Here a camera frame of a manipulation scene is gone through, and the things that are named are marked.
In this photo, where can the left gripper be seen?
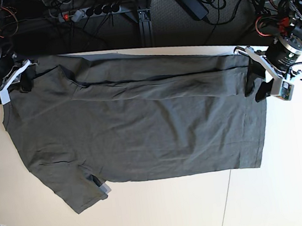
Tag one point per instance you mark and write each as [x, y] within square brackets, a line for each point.
[281, 55]

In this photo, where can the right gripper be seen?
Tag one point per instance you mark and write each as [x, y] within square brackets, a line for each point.
[6, 65]

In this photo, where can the aluminium frame post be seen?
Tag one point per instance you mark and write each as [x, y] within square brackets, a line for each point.
[138, 12]

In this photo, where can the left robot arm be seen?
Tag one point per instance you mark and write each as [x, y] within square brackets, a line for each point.
[287, 21]

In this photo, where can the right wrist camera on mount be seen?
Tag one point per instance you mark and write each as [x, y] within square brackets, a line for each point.
[13, 77]

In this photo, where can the black power adapter brick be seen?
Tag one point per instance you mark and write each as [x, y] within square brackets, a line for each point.
[194, 8]

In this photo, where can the black power strip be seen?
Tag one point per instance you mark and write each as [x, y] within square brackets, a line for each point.
[91, 12]

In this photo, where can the grey green T-shirt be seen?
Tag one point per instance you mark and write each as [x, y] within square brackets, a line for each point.
[86, 122]

